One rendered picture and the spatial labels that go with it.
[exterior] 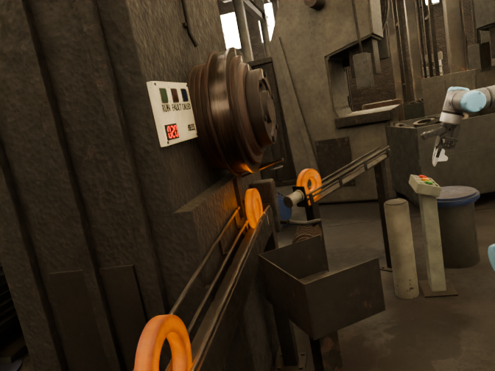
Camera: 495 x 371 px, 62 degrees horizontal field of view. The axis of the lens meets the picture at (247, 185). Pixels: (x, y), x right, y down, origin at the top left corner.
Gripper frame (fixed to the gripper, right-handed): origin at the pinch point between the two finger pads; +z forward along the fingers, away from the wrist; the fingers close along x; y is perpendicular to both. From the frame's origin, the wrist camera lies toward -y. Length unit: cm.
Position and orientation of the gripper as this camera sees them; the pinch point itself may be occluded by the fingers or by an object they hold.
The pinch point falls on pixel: (433, 163)
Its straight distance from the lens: 221.4
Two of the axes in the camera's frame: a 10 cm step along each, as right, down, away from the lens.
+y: 9.7, 2.0, -1.6
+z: -1.5, 9.5, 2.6
